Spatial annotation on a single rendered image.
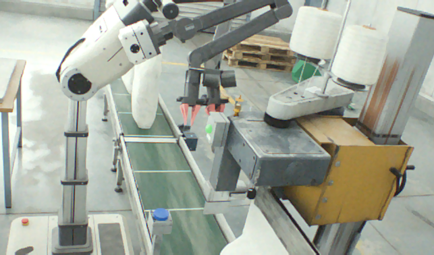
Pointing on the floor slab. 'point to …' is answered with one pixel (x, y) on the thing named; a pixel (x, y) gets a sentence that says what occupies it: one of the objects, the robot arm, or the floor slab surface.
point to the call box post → (156, 244)
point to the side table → (15, 88)
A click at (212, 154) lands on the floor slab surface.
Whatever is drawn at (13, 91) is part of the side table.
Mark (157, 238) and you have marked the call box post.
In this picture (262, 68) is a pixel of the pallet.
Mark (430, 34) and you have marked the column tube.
